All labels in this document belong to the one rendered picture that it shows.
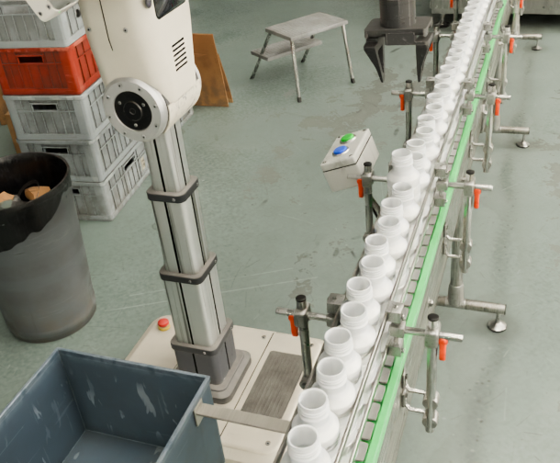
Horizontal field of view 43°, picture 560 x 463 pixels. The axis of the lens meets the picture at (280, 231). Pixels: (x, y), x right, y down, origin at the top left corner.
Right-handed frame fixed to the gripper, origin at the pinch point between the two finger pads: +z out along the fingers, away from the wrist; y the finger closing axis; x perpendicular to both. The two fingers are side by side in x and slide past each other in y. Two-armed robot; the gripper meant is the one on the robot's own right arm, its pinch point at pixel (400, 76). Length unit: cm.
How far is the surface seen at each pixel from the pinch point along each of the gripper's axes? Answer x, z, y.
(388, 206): -10.2, 19.8, -1.1
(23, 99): 130, 59, -202
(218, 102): 274, 122, -180
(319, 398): -56, 20, 0
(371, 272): -30.8, 19.0, 0.7
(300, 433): -63, 20, 0
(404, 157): -1.5, 14.7, 0.2
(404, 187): -4.2, 19.4, 0.5
